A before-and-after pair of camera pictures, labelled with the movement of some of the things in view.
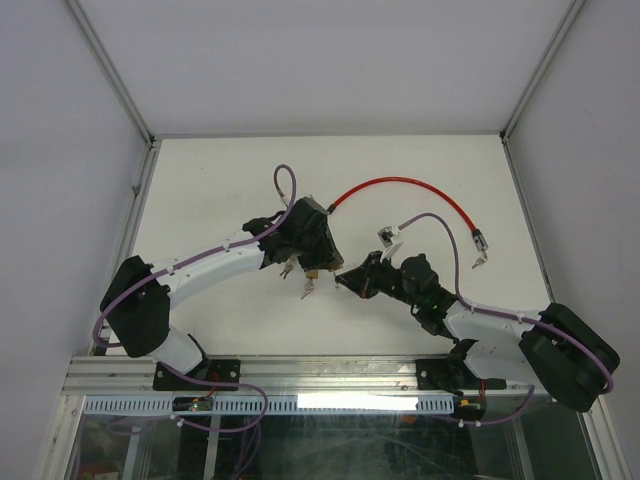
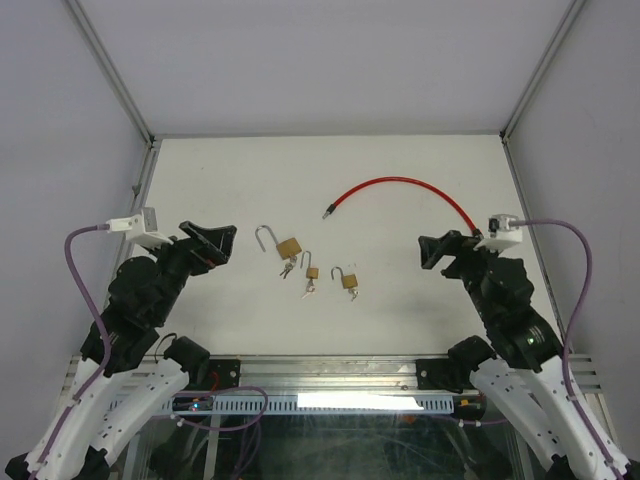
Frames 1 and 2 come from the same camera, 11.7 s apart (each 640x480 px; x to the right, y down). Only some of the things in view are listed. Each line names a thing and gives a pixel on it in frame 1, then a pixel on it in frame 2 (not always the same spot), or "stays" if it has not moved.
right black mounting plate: (452, 374) stays
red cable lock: (477, 235) stays
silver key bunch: (288, 267) stays
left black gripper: (327, 255) to (206, 248)
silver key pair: (309, 287) stays
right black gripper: (362, 280) to (451, 243)
